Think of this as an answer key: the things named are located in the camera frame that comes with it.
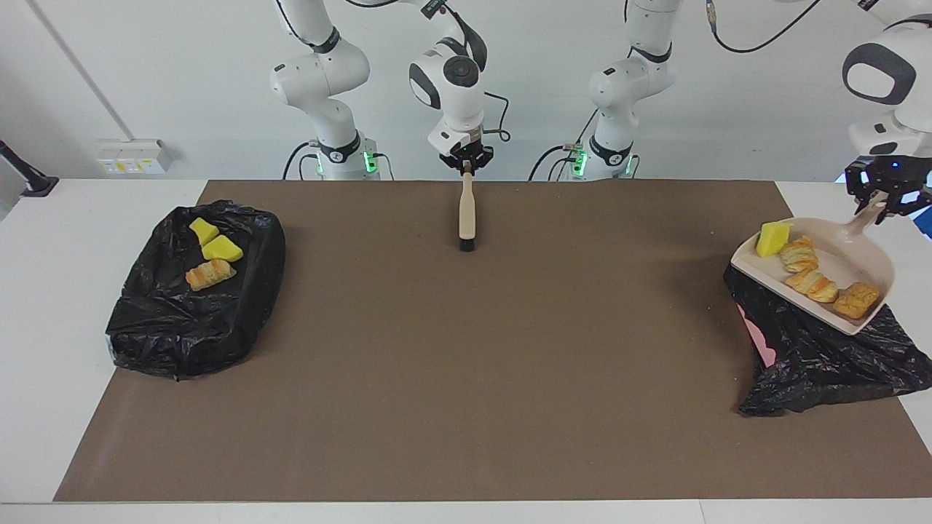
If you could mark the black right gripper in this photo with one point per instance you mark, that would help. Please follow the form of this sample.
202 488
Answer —
466 156

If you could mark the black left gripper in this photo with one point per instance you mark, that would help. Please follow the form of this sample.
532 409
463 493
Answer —
892 176

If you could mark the beige hand brush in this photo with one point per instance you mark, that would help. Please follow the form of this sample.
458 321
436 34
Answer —
467 211

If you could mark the beige plastic dustpan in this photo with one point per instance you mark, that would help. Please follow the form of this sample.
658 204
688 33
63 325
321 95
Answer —
844 255

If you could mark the brown toy bread roll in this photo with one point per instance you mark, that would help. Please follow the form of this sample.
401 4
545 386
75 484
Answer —
857 300

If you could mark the pale flaky toy pastry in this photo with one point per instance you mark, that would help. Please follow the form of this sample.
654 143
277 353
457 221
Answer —
799 256

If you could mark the striped toy croissant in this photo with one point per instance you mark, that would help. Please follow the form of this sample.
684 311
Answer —
814 285
210 275

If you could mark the notched yellow sponge piece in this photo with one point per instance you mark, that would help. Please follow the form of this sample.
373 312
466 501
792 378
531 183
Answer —
773 240

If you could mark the large yellow sponge piece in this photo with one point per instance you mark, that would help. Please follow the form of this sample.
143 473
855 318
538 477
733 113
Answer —
222 249

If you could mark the small yellow sponge wedge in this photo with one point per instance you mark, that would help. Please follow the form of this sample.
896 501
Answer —
204 231

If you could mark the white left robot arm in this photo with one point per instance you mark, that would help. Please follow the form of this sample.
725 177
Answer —
626 80

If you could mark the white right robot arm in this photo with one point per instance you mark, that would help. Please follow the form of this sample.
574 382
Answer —
459 109

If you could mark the black bagged bin pink side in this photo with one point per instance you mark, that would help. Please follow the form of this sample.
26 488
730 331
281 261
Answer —
823 364

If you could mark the brown table mat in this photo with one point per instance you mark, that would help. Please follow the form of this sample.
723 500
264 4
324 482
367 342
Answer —
466 422

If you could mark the black clamp stand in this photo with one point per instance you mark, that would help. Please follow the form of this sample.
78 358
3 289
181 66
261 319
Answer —
40 185

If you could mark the white wall socket box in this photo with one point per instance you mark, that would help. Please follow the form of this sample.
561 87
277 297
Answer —
135 156

